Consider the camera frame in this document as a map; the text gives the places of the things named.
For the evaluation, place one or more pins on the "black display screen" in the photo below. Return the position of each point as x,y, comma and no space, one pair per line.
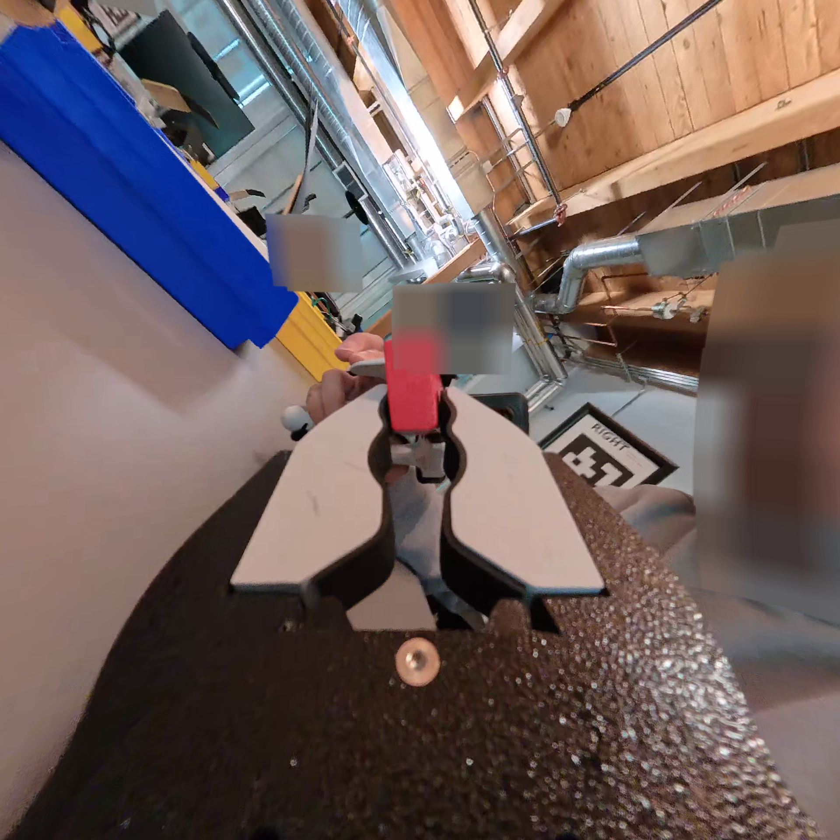
190,72

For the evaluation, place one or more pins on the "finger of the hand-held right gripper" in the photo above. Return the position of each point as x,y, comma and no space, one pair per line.
367,369
426,459

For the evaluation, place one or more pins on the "yellow plastic bin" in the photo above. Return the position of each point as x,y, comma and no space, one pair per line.
315,341

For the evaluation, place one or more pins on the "cardboard box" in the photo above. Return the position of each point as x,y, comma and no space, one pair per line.
177,111

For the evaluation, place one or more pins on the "silver ventilation duct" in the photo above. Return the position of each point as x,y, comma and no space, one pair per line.
577,269

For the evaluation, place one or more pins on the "person's grey sweatshirt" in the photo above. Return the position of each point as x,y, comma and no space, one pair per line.
787,656

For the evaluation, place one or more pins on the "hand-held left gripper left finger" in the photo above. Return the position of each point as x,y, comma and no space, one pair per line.
315,512

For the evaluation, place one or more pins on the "person's right hand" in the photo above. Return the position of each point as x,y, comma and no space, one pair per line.
341,394

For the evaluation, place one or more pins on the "blue plastic bin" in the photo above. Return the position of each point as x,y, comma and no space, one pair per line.
131,184

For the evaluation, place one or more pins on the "white flat board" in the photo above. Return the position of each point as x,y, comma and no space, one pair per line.
229,210

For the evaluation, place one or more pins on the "person's right forearm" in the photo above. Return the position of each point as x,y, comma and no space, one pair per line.
417,538

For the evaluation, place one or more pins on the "framed black white marker sign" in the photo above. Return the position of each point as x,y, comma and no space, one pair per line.
610,453

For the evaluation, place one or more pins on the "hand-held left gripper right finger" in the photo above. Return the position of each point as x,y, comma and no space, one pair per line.
518,518

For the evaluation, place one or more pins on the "red rectangular block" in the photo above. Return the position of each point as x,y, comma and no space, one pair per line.
413,400

